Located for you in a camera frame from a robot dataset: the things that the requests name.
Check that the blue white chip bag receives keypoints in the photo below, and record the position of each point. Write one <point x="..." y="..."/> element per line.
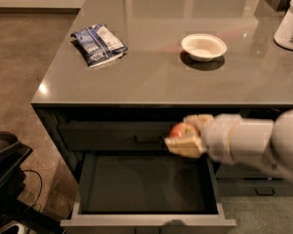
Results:
<point x="98" y="45"/>

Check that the white paper bowl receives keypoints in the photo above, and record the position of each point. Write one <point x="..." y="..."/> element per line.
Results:
<point x="203" y="47"/>

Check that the grey middle right drawer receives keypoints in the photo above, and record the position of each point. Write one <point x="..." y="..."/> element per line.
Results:
<point x="241" y="172"/>

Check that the grey top left drawer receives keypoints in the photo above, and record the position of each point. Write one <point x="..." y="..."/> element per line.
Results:
<point x="114" y="136"/>

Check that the open grey middle drawer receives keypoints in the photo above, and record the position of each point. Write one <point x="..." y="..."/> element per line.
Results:
<point x="147" y="194"/>

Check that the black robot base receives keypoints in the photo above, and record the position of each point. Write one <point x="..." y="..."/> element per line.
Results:
<point x="12" y="154"/>

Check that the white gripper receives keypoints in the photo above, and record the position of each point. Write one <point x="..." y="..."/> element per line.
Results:
<point x="219" y="136"/>

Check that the red apple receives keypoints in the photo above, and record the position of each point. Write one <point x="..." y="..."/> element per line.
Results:
<point x="184" y="130"/>

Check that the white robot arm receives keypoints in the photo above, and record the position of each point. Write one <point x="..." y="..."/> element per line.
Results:
<point x="264" y="144"/>

